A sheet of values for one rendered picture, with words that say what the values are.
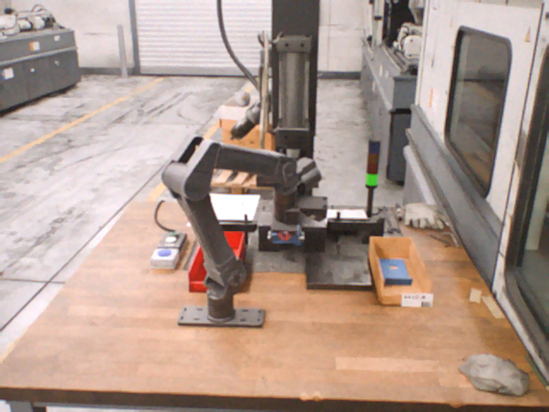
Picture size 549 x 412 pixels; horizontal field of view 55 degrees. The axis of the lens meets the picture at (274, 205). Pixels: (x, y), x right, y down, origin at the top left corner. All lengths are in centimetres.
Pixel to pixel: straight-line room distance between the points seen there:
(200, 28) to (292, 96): 953
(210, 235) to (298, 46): 56
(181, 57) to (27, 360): 1005
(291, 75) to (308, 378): 76
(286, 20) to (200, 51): 949
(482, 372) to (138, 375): 69
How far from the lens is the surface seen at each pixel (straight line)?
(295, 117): 144
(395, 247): 155
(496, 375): 117
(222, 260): 117
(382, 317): 131
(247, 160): 113
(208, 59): 1094
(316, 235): 155
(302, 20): 149
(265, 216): 160
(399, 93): 454
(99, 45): 1169
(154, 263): 151
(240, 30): 1075
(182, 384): 112
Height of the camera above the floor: 162
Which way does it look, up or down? 22 degrees down
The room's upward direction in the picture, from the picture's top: straight up
